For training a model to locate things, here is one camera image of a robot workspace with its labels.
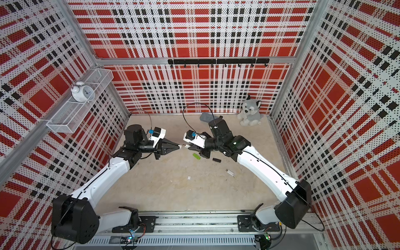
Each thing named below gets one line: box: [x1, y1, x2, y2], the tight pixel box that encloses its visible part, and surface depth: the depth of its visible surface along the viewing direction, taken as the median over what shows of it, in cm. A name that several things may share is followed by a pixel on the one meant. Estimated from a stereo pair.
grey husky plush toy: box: [236, 94, 262, 127], surface depth 105 cm
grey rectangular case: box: [199, 112, 219, 123], surface depth 121 cm
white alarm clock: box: [70, 81, 96, 104], surface depth 72 cm
